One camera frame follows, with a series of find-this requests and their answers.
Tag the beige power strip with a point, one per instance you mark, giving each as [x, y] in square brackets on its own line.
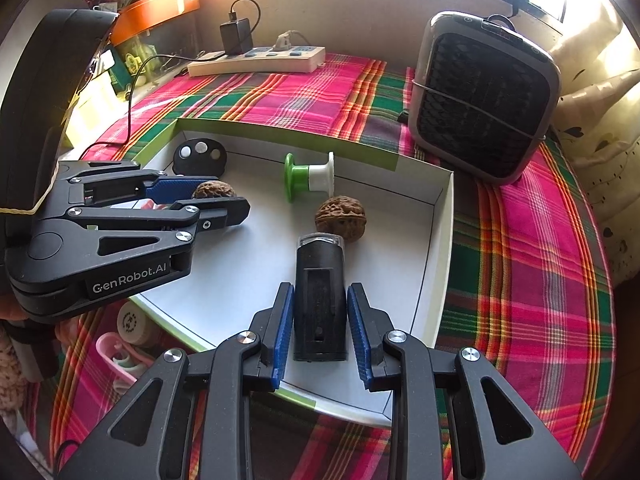
[299, 59]

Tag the black oval three-button remote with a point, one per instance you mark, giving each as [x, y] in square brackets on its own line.
[200, 157]

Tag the grey black portable heater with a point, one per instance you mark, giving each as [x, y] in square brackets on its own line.
[482, 95]

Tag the black charger adapter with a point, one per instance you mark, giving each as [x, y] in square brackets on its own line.
[236, 35]

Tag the orange tray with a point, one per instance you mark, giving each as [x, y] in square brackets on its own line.
[142, 15]

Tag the pink cable winder clip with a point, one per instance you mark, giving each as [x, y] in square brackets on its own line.
[126, 362]

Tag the green white spool stopper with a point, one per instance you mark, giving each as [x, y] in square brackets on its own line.
[308, 178]

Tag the black rectangular shaver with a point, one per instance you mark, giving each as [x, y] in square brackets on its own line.
[320, 313]

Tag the plaid pink green cloth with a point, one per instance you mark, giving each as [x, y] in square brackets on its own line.
[528, 283]

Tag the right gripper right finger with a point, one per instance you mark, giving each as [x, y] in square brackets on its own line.
[369, 326]

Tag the cream round disc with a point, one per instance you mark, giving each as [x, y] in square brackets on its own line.
[135, 327]

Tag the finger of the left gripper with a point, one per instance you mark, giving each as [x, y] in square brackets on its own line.
[215, 213]
[168, 189]

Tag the cream heart pattern curtain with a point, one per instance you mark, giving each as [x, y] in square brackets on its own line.
[597, 122]

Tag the small white plug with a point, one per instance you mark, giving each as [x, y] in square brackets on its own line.
[283, 42]

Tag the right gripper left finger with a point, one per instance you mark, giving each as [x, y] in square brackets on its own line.
[274, 328]

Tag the white shallow box green rim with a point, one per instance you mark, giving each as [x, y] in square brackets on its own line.
[402, 261]

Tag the brown walnut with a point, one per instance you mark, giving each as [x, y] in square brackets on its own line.
[341, 215]
[213, 189]

